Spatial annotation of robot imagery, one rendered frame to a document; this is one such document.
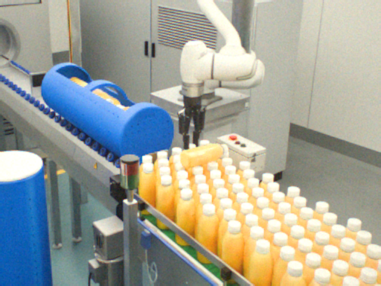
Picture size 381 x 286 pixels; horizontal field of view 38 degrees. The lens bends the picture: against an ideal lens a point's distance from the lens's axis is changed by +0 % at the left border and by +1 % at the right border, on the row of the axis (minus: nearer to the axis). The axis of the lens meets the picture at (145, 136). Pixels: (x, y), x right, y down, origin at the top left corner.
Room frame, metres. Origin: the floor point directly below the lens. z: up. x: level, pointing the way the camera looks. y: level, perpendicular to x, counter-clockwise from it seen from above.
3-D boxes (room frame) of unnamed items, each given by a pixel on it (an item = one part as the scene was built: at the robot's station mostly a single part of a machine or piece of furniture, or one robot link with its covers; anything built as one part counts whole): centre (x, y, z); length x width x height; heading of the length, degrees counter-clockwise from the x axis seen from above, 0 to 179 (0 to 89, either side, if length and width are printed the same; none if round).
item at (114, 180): (1.97, 0.10, 0.95); 0.10 x 0.07 x 0.10; 122
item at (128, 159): (1.60, 0.05, 1.18); 0.06 x 0.06 x 0.16
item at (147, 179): (1.88, -0.01, 0.99); 0.07 x 0.07 x 0.19
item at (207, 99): (2.75, -0.27, 1.10); 0.22 x 0.18 x 0.06; 51
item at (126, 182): (1.60, 0.05, 1.18); 0.06 x 0.06 x 0.05
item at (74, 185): (3.04, 0.46, 0.31); 0.06 x 0.06 x 0.63; 32
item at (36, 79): (3.24, 0.67, 1.00); 0.10 x 0.04 x 0.15; 122
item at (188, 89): (2.06, -0.19, 1.35); 0.09 x 0.09 x 0.06
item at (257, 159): (2.10, -0.40, 1.05); 0.20 x 0.10 x 0.10; 32
